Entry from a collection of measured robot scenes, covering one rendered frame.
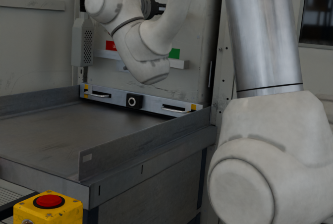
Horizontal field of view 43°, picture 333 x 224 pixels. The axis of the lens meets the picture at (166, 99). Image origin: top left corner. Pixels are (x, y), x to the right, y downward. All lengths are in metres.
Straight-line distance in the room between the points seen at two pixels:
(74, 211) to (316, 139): 0.39
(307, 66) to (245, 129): 0.77
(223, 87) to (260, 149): 0.90
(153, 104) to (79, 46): 0.34
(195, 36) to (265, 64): 0.84
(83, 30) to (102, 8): 0.50
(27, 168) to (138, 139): 0.28
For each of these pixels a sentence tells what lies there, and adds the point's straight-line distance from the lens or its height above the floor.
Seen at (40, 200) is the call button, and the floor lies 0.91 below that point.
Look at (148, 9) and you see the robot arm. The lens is 1.24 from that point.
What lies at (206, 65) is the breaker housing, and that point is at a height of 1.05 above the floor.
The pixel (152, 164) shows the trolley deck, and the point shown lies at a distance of 1.13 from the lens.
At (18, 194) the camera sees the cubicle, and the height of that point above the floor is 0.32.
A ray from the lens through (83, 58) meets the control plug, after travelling 1.60.
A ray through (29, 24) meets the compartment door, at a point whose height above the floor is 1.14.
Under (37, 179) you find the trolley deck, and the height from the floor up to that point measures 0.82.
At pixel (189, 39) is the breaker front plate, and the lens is 1.46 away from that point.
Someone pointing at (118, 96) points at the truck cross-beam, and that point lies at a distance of 1.62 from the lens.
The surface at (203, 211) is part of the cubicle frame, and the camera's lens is 1.60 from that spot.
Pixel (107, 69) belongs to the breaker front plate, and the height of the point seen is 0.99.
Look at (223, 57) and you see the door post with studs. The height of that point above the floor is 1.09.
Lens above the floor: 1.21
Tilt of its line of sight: 11 degrees down
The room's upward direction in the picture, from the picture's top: 4 degrees clockwise
